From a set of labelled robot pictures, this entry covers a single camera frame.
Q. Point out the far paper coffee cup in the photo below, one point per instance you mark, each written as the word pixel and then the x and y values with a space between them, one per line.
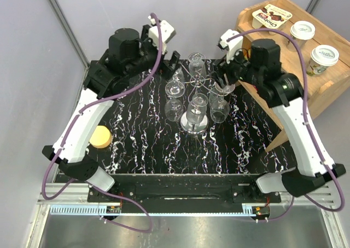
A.
pixel 301 32

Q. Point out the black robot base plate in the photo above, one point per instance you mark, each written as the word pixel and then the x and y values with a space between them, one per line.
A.
pixel 183 196

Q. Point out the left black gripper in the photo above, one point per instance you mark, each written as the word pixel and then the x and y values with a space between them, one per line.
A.
pixel 168 69

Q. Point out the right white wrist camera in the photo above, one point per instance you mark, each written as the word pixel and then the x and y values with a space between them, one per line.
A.
pixel 231 46

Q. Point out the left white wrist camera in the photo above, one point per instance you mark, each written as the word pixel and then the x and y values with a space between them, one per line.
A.
pixel 167 32

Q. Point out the chocolate yogurt cup pack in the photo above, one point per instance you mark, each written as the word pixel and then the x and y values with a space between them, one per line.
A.
pixel 270 16

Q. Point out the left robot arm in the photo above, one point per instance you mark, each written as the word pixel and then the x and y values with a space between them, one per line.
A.
pixel 129 53

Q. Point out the near paper coffee cup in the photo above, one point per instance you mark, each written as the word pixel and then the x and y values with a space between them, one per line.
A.
pixel 322 57

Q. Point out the aluminium rail frame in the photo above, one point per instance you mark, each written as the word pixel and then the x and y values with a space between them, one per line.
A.
pixel 302 225

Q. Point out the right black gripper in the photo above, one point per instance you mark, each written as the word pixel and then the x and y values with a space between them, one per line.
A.
pixel 225 68

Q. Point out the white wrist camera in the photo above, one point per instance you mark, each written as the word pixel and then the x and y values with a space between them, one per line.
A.
pixel 231 46
pixel 167 32

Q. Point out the clear wine glass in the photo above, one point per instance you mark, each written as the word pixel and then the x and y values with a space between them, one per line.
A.
pixel 220 108
pixel 197 109

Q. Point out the wooden shelf unit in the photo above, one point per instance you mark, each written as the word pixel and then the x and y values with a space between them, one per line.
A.
pixel 323 89

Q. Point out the chrome wine glass rack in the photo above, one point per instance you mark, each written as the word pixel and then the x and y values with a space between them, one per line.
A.
pixel 199 128

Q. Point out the paper coffee cup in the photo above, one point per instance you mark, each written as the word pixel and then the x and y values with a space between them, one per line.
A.
pixel 322 57
pixel 301 32

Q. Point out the ribbed glass goblet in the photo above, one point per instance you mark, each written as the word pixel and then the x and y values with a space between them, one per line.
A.
pixel 174 107

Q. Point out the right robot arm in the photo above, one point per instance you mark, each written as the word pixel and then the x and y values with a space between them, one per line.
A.
pixel 283 93

